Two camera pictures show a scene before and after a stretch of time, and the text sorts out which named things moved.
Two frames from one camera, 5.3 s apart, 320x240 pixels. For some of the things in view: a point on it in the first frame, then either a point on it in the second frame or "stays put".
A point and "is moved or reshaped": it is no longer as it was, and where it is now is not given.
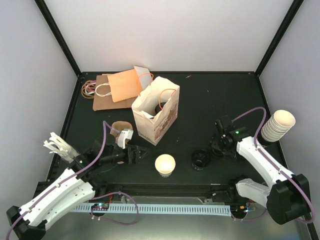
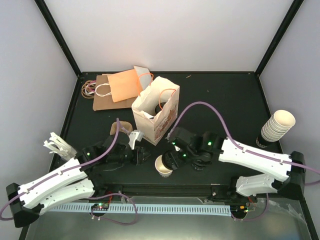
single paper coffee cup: [165, 164] stays put
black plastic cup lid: [218, 154] is moved or reshaped
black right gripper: [214, 144] → [180, 160]
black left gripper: [130, 159] stays put
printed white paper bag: [156, 109] stays put
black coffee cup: [200, 158] stays put
